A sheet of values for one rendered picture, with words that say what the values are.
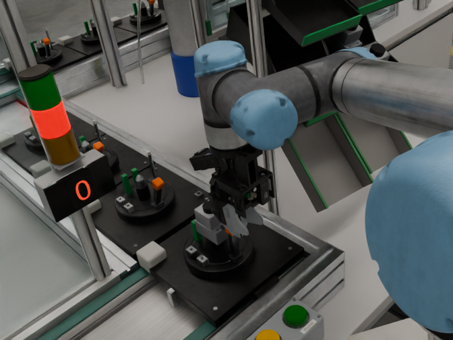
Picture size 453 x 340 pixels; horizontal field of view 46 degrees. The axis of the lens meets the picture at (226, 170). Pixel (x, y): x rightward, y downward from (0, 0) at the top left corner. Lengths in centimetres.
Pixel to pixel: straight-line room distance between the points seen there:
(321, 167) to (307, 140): 7
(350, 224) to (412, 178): 95
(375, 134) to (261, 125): 64
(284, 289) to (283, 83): 45
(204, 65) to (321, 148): 49
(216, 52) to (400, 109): 28
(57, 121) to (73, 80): 125
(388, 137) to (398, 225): 93
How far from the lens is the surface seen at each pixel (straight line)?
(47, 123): 87
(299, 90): 70
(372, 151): 125
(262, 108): 65
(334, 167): 117
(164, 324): 106
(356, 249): 123
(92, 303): 110
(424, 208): 34
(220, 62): 74
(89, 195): 95
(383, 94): 62
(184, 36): 183
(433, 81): 58
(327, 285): 109
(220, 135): 80
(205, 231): 103
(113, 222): 123
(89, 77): 215
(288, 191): 140
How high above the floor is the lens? 171
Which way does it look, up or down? 35 degrees down
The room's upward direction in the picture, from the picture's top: 9 degrees counter-clockwise
